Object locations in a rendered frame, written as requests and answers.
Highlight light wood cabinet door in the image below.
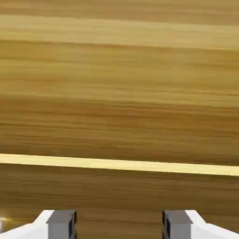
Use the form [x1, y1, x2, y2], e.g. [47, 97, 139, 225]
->
[0, 0, 239, 167]
[0, 163, 239, 239]

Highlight light wood cabinet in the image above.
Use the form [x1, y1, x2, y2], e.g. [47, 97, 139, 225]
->
[0, 0, 239, 239]

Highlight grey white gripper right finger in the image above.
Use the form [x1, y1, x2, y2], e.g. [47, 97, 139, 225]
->
[162, 209, 239, 239]

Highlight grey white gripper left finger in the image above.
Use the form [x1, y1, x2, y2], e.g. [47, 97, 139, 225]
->
[0, 210, 77, 239]

